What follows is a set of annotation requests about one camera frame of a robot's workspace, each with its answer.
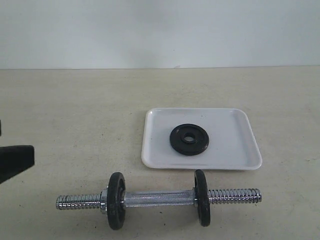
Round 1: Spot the chrome collar nut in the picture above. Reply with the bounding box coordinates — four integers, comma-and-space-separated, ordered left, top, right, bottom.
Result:
99, 188, 108, 215

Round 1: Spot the chrome threaded dumbbell bar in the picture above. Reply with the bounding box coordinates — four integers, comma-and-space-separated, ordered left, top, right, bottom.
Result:
55, 188, 262, 210

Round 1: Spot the white rectangular plastic tray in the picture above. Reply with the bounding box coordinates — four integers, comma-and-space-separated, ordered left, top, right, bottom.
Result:
141, 107, 263, 170

